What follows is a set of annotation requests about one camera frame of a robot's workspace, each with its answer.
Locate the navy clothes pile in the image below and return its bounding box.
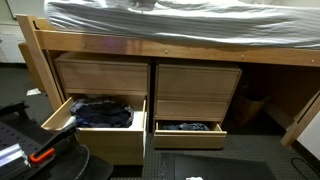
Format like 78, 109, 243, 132
71, 97, 135, 129

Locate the small wooden open drawer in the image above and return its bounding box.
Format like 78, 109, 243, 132
153, 120, 228, 150

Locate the wooden dresser with small drawer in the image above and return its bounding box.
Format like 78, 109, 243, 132
153, 59, 243, 123

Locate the white cabinet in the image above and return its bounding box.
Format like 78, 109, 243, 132
0, 21, 27, 64

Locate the black box case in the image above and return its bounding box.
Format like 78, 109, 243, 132
157, 152, 278, 180

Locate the white paper scrap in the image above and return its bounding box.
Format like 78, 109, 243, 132
25, 87, 42, 97

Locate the white sheeted mattress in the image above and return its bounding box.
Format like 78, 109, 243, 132
44, 0, 320, 50

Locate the aluminium extrusion bar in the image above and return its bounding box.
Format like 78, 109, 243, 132
0, 143, 32, 173

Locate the blue-grey garment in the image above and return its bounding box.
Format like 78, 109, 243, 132
69, 98, 88, 117

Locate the black floor cable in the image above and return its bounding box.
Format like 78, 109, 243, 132
290, 157, 320, 180

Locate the wooden dresser with large drawer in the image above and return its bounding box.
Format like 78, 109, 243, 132
54, 51, 151, 101

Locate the brown paper bag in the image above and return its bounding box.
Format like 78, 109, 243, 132
233, 94, 268, 127

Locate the orange handled black clamp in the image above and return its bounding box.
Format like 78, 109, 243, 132
29, 123, 80, 165

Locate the blue folded garment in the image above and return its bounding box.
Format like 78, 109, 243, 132
162, 122, 210, 131

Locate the wooden bed frame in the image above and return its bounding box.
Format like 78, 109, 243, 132
15, 13, 320, 148

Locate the large wooden open drawer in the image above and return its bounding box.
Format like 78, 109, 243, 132
40, 94, 148, 166

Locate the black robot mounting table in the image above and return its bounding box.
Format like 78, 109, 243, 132
0, 101, 91, 180

